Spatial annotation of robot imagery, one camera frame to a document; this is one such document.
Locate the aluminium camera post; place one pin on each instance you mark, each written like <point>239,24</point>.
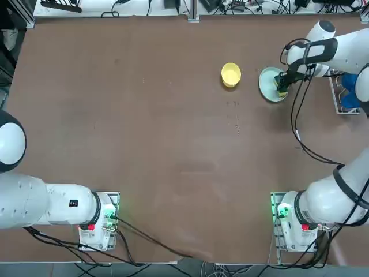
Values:
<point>193,8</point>

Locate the green and yellow sponge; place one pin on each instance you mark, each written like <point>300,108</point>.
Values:
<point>282,93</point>

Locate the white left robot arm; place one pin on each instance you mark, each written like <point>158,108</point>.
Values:
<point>29,202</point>

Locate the silver metal rack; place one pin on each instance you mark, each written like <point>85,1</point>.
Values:
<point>338,101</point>

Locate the aluminium frame profile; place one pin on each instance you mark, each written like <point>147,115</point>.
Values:
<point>30,14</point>

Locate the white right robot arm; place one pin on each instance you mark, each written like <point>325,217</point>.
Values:
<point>325,202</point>

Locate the pale green round plate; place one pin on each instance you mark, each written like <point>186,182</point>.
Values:
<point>266,83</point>

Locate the white post foot bracket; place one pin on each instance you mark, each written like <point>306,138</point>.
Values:
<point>193,19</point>

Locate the black box with red ports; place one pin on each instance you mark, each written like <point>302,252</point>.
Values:
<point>239,3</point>

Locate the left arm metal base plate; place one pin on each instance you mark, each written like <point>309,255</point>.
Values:
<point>115,196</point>

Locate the blue cloth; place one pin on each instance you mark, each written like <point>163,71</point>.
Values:
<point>350,92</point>

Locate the power adapter brick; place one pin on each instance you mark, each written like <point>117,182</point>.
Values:
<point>209,5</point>

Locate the small yellow dish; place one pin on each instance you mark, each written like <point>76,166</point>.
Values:
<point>231,75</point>

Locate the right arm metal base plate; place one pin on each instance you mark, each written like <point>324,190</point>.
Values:
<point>275,239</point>

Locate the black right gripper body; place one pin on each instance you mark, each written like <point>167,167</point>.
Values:
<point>292,75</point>

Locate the black power strip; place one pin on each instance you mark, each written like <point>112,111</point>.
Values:
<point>60,6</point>

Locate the black power adapter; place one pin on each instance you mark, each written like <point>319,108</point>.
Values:
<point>302,3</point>
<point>172,3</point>

